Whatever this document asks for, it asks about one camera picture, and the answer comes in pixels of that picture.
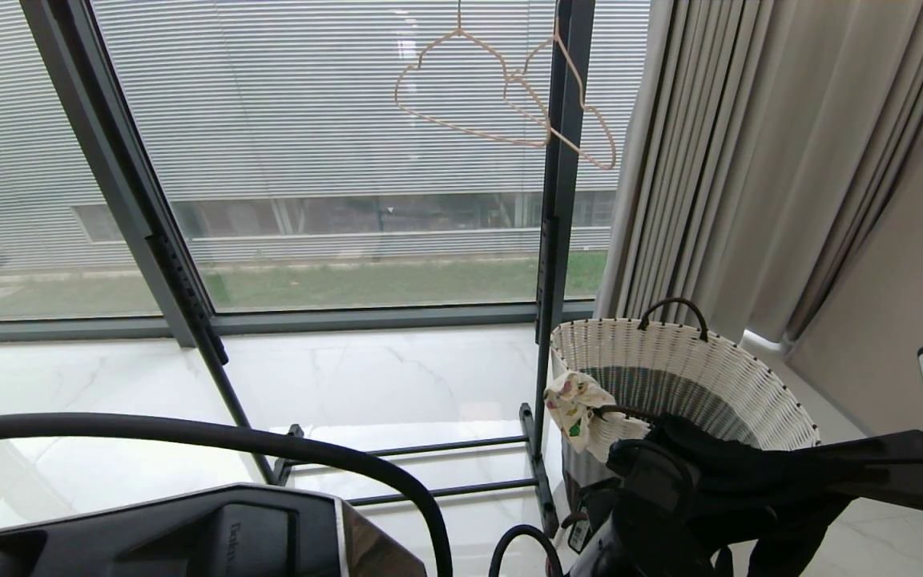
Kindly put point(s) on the black garment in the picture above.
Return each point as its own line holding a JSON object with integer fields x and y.
{"x": 750, "y": 473}

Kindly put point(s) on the pink clothes hanger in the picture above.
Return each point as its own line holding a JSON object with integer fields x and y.
{"x": 612, "y": 160}
{"x": 546, "y": 143}

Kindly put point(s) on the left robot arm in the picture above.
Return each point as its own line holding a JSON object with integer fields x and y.
{"x": 189, "y": 537}

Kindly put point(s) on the white laundry basket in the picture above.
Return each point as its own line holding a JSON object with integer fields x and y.
{"x": 694, "y": 361}

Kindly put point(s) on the black clothes rack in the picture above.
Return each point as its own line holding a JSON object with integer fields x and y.
{"x": 189, "y": 296}

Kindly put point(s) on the cream printed garment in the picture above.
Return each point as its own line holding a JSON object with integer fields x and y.
{"x": 578, "y": 401}

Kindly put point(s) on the beige curtain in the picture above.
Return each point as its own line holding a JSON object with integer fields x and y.
{"x": 750, "y": 160}

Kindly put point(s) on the window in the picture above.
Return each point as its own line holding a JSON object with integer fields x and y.
{"x": 349, "y": 120}

